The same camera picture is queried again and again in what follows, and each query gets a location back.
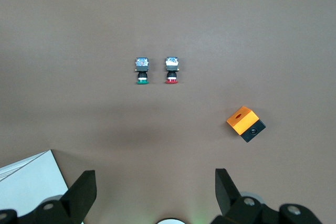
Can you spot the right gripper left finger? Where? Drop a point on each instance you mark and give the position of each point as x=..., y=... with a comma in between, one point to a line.
x=78, y=197

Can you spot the green push button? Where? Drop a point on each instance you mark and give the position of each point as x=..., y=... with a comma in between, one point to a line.
x=141, y=64

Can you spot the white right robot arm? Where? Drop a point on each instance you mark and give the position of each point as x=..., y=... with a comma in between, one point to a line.
x=172, y=221

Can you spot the orange box with black base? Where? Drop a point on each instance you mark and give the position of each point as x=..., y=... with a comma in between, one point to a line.
x=242, y=121

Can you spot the red push button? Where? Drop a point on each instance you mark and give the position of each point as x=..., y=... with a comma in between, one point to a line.
x=172, y=64

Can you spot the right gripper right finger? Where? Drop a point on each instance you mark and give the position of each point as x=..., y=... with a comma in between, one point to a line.
x=231, y=203

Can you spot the white drawer cabinet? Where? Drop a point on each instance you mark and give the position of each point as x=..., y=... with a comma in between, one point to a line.
x=31, y=179

